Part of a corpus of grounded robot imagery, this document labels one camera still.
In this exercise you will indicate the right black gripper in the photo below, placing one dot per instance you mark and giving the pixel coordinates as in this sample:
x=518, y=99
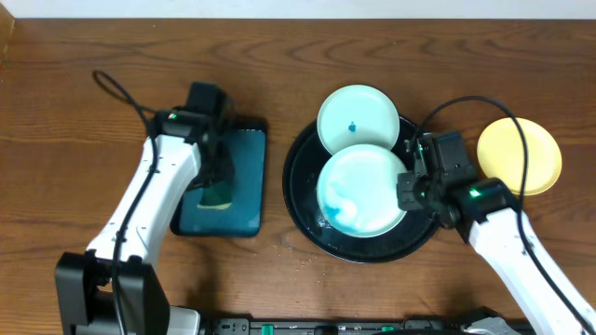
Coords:
x=407, y=200

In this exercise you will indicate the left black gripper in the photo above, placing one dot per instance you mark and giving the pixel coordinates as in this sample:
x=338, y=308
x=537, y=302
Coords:
x=220, y=164

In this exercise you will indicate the green yellow sponge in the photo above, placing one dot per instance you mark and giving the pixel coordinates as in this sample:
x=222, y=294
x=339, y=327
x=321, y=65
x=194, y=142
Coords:
x=217, y=196

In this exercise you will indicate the yellow plate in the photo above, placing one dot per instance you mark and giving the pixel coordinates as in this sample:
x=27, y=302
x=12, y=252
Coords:
x=501, y=155

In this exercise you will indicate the light blue plate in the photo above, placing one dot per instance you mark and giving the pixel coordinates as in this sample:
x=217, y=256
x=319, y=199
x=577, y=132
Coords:
x=357, y=114
x=357, y=191

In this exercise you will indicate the light blue plate top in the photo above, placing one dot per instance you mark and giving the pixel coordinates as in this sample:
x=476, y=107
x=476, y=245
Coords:
x=357, y=114

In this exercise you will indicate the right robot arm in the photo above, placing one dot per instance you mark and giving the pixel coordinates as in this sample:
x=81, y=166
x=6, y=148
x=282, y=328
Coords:
x=489, y=218

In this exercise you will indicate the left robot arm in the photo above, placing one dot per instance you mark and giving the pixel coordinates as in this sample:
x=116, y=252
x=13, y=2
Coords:
x=112, y=287

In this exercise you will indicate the round black tray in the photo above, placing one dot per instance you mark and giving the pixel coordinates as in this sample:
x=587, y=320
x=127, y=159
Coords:
x=303, y=164

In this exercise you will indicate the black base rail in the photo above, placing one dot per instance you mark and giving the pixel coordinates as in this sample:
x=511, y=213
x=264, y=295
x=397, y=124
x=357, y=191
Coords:
x=243, y=326

